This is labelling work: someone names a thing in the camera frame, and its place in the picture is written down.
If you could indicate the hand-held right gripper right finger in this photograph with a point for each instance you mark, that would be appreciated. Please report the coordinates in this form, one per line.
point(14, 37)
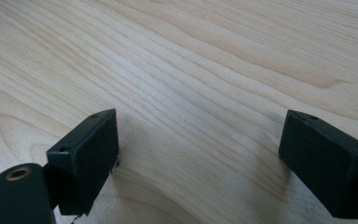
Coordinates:
point(329, 165)

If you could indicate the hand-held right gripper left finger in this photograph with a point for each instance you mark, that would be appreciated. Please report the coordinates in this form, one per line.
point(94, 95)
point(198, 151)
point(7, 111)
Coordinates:
point(87, 161)

